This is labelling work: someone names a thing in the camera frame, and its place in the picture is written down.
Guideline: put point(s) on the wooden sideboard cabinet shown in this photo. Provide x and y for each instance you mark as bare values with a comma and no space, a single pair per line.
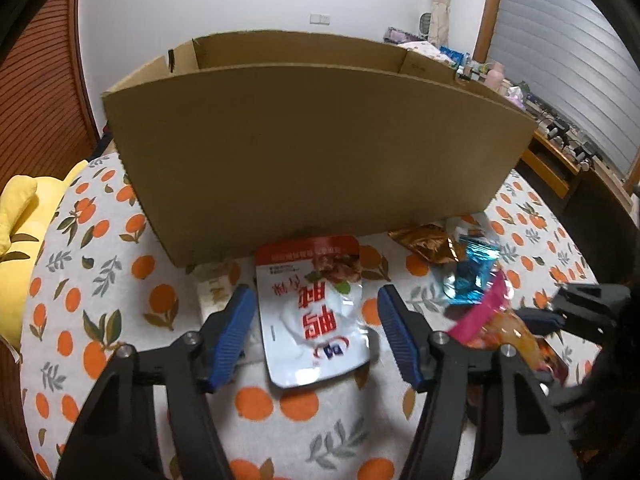
596,217

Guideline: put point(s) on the brown foil snack packet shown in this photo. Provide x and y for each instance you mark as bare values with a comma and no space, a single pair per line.
431,242

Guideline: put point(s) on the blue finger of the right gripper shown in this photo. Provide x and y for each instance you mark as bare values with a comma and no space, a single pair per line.
537,319

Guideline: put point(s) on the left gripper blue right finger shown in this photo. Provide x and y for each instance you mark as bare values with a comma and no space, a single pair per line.
408,333

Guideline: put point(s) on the white red snack pouch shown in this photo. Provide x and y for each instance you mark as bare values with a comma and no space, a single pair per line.
309,296

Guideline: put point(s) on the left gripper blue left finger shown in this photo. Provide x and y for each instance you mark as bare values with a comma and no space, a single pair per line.
226,333

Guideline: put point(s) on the pink bottle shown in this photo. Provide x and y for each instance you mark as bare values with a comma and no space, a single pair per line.
495,76

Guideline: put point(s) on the pink orange snack packet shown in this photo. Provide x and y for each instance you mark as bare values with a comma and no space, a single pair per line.
492,322

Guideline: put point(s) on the blue foil snack packet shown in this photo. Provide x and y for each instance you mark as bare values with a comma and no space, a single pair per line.
466,280

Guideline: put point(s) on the white wall switch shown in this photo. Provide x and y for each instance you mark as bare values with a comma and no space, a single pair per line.
319,19

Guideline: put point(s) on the yellow plush toy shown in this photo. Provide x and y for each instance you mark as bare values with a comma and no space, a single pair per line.
28,205

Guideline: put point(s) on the brown louvered wardrobe door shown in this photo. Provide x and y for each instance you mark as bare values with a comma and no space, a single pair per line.
46,120

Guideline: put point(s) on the small white snack packet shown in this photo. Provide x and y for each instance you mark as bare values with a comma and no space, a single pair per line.
215,283

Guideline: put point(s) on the grey window blind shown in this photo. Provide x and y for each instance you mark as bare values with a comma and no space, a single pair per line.
572,58

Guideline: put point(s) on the folded floral cloth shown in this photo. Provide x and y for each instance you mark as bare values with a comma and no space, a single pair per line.
428,50

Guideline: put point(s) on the brown cardboard box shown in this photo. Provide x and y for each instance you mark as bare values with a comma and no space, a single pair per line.
235,140

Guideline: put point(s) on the orange print white blanket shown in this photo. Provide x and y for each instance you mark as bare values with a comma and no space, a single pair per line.
317,393

